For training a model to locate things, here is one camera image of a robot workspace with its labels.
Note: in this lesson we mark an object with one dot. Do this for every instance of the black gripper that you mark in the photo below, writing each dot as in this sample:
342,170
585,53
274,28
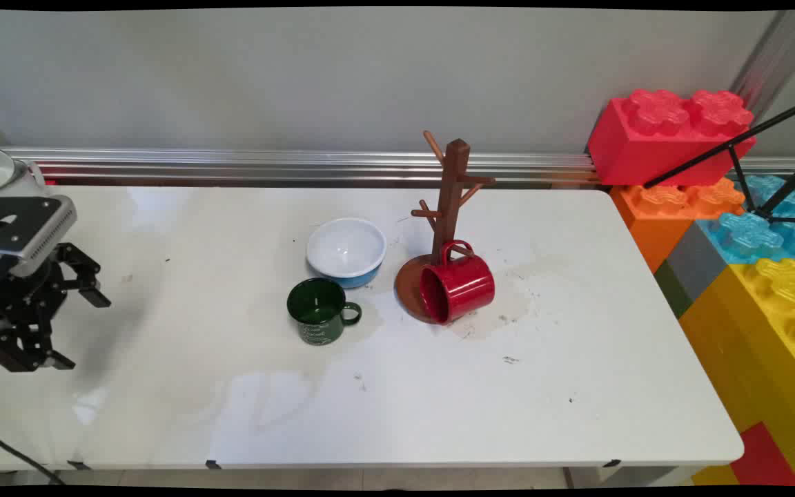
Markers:
21,297

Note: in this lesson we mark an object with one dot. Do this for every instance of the dark green enamel mug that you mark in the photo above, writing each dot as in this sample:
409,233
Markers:
315,307

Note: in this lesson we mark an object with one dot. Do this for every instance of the black tape piece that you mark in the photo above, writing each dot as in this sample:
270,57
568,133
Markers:
79,466
611,463
212,464

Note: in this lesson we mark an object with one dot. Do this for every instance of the white and blue bowl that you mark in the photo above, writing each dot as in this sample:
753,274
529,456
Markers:
346,250

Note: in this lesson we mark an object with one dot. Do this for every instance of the red enamel mug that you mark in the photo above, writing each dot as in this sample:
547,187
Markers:
463,286

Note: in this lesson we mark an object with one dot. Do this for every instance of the brown wooden mug tree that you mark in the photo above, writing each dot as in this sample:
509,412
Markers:
451,200

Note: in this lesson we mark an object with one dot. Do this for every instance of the orange giant building block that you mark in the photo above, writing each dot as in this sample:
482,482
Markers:
660,214

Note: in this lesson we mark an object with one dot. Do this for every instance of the dark green giant building block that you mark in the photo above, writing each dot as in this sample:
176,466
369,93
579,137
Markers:
673,290

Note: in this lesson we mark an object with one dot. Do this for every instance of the red giant building block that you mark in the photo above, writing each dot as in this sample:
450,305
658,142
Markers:
660,134

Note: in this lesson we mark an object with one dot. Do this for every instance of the grey giant building block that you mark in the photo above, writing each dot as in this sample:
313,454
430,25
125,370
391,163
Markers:
698,262

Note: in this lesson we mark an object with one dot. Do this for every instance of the blue giant building block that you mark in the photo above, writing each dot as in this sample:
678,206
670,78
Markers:
749,235

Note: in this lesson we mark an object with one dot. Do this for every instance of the yellow giant building block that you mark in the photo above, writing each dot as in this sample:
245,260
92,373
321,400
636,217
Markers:
756,331

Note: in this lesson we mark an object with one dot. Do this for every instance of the black tripod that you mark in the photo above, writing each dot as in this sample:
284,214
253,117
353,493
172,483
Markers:
735,143

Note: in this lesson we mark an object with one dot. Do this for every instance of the small red flat block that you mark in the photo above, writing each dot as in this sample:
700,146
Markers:
763,455

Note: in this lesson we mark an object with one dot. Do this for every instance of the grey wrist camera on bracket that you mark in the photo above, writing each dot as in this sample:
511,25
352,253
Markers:
32,231

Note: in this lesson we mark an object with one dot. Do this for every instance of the aluminium rail along wall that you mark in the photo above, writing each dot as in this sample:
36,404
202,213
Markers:
266,166

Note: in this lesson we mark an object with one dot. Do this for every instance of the aluminium upright post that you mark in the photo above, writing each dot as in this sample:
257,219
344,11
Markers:
777,55

